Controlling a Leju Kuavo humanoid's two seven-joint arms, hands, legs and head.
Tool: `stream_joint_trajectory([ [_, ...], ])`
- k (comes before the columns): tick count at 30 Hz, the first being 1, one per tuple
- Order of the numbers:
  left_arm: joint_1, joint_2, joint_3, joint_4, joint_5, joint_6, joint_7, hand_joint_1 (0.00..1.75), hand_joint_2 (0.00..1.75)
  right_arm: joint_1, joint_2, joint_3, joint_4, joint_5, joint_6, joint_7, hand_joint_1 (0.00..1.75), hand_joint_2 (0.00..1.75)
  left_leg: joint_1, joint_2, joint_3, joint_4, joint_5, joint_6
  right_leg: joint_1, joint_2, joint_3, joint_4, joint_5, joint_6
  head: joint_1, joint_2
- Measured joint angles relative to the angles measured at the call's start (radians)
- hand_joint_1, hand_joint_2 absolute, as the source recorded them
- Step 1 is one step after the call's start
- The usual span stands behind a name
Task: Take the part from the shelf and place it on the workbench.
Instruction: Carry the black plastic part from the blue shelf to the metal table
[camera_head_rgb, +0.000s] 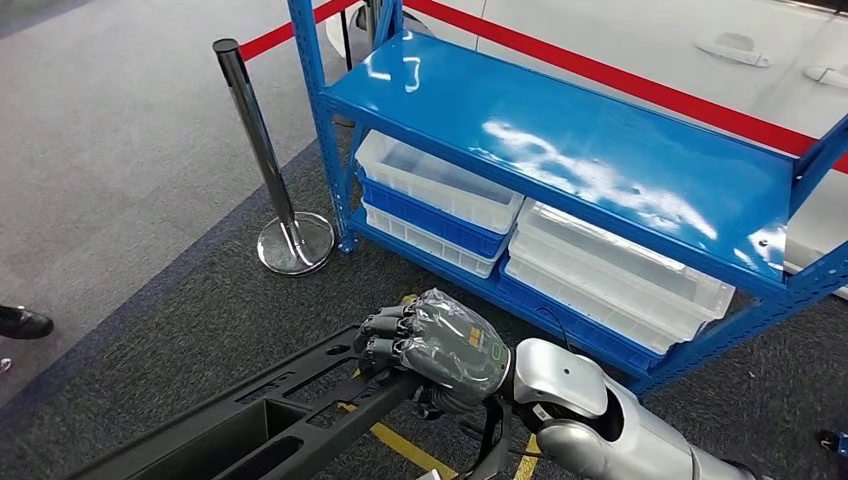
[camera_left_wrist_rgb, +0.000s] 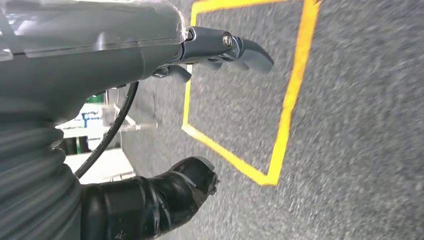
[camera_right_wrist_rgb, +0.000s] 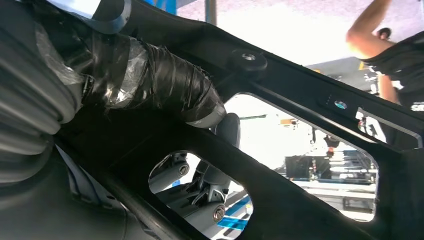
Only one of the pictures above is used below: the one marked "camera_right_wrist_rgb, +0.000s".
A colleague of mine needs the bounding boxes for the person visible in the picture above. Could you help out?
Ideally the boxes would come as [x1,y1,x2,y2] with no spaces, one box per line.
[346,0,424,114]

